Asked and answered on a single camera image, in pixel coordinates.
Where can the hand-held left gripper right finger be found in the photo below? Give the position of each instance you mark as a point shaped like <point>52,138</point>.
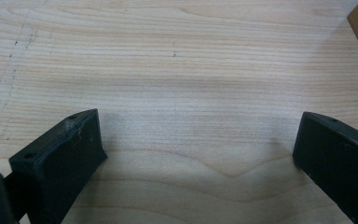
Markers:
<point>338,161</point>

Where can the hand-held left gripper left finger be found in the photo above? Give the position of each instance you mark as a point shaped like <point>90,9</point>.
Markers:
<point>59,165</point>

